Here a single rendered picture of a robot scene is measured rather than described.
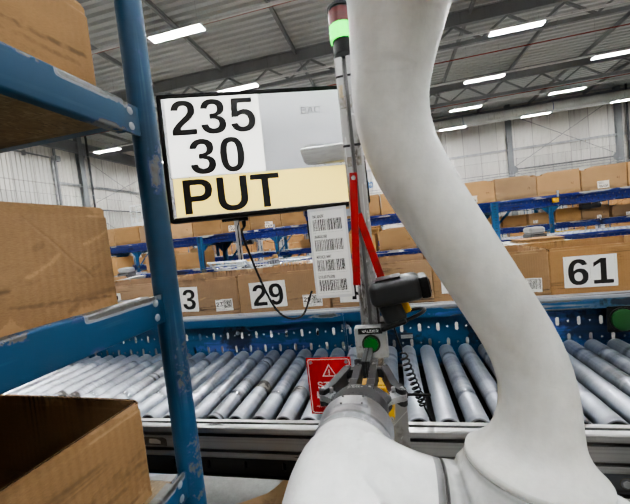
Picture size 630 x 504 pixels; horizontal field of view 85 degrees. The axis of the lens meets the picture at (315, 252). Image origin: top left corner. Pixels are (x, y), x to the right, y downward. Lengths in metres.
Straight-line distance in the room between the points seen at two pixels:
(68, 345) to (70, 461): 0.10
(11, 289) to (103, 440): 0.15
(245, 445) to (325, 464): 0.65
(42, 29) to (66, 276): 0.21
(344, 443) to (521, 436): 0.14
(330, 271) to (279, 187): 0.24
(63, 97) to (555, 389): 0.44
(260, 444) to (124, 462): 0.56
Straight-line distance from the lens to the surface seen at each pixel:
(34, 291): 0.36
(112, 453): 0.41
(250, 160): 0.86
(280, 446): 0.94
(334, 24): 0.85
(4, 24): 0.40
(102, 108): 0.39
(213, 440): 1.00
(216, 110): 0.91
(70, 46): 0.44
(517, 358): 0.31
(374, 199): 5.88
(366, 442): 0.36
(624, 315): 1.48
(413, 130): 0.30
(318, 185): 0.85
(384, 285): 0.69
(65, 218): 0.38
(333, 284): 0.76
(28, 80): 0.35
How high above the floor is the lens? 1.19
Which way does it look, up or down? 3 degrees down
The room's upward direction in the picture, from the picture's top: 6 degrees counter-clockwise
